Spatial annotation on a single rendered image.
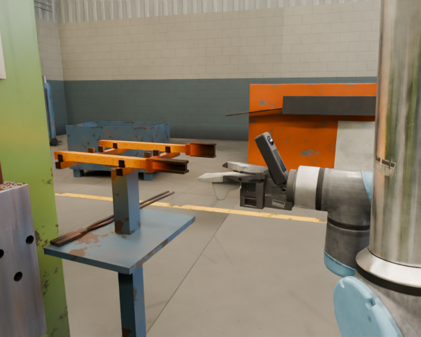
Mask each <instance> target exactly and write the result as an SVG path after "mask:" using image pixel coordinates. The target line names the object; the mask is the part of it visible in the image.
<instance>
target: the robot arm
mask: <svg viewBox="0 0 421 337"><path fill-rule="evenodd" d="M255 142H256V144H257V147H258V149H259V150H260V152H261V154H262V156H263V159H264V161H265V163H266V165H267V167H266V166H259V165H255V164H247V163H240V162H226V163H225V164H223V167H225V168H227V169H233V172H227V173H205V174H203V175H202V176H200V177H199V178H198V181H206V182H212V185H213V189H214V192H215V197H216V198H217V199H218V200H220V201H221V200H224V199H225V198H226V196H227V194H228V192H229V191H231V190H237V189H239V187H240V186H241V188H240V207H248V208H254V209H263V208H264V207H267V208H273V209H282V210H288V211H292V207H294V205H295V206H296V207H297V208H302V209H311V210H316V211H326V212H327V226H326V234H325V249H323V252H324V264H325V266H326V267H327V268H328V269H329V270H330V271H331V272H333V273H334V274H336V275H338V276H340V277H343V279H341V280H339V281H338V282H337V283H336V285H335V288H334V291H333V303H334V305H335V306H334V307H333V308H334V313H335V318H336V321H337V325H338V327H339V330H340V332H341V335H342V337H421V0H381V8H380V35H379V50H378V77H377V92H376V119H375V134H374V161H373V172H367V171H363V170H361V171H353V170H344V169H336V168H320V167H313V166H300V167H298V169H297V170H294V169H291V170H290V171H289V173H288V171H287V169H286V166H285V164H284V162H283V160H282V158H281V156H280V154H279V152H278V150H277V148H276V146H275V144H274V142H273V139H272V138H271V136H270V134H269V133H268V132H265V133H263V134H261V135H259V136H257V137H255ZM283 187H285V188H286V189H285V188H283ZM248 205H252V206H248Z"/></svg>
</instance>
